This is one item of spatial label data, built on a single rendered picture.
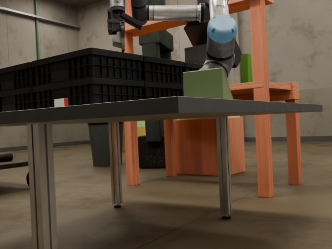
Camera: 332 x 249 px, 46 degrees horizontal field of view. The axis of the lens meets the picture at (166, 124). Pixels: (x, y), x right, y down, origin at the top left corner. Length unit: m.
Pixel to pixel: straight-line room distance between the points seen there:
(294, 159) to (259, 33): 1.26
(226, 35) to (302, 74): 8.96
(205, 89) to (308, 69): 8.99
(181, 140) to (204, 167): 0.46
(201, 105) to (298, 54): 9.61
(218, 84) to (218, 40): 0.18
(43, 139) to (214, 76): 0.68
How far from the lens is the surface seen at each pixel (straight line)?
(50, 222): 1.40
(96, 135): 6.12
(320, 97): 10.37
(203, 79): 1.56
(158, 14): 2.05
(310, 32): 10.61
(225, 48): 1.62
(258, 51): 3.25
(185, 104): 0.95
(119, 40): 1.91
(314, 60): 10.48
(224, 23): 1.62
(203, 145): 4.58
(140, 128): 8.14
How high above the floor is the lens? 0.64
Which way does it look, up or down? level
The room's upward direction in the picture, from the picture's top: 3 degrees counter-clockwise
